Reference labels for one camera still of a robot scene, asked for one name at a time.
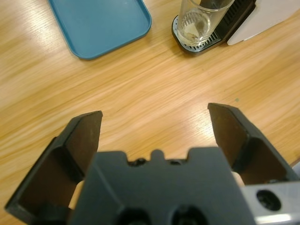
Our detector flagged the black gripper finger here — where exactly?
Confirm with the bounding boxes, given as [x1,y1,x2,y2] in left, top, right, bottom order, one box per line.
[207,102,300,186]
[4,111,104,221]

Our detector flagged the black drip tray silver grate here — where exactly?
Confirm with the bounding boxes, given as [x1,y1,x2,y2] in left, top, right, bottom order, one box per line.
[172,15,229,56]

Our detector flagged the clear drinking glass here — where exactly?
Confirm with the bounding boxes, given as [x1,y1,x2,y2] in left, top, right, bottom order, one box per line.
[175,0,235,47]

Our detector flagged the white capsule coffee machine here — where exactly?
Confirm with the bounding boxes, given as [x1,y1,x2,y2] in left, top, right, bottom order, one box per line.
[215,0,300,46]

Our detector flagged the teal plastic tray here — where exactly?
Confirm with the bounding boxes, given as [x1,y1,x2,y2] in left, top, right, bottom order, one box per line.
[48,0,152,60]

